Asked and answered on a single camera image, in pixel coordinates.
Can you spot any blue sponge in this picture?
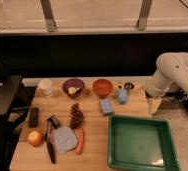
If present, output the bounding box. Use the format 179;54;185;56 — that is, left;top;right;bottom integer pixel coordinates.
99;99;113;115

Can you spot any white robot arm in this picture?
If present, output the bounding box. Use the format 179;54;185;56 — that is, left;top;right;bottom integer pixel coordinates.
145;52;188;114

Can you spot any green plastic tray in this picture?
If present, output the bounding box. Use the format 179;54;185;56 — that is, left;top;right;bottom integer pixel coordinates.
107;116;181;171

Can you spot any orange bowl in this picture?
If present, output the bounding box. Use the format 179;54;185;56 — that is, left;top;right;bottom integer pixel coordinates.
92;79;113;98

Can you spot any bunch of red grapes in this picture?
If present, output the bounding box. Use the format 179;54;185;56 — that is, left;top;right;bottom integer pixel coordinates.
70;103;84;129

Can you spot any purple bowl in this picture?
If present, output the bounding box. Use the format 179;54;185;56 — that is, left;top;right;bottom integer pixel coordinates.
62;78;85;98

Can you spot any yellow item in bowl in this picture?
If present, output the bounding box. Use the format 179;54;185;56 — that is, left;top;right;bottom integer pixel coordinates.
68;87;80;95

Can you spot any orange carrot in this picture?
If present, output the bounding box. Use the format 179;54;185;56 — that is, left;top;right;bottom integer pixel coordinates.
75;128;84;155

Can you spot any grey folded cloth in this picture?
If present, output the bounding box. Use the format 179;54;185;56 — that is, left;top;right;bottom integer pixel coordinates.
53;126;78;154

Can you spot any small dark brush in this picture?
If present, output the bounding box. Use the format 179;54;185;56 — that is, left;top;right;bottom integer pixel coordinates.
49;115;60;129

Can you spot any white cup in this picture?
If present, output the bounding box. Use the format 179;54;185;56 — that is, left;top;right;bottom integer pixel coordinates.
38;79;53;96

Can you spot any black rectangular block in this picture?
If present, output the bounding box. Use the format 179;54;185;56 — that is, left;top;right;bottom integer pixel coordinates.
28;107;39;127

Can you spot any red yellow apple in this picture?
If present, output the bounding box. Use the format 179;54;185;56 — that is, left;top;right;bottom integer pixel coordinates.
27;131;42;147

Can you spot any black office chair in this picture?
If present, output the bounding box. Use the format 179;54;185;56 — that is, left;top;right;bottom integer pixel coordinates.
0;75;30;171

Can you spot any black handled knife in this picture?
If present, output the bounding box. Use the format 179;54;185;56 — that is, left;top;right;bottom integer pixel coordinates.
46;121;56;164

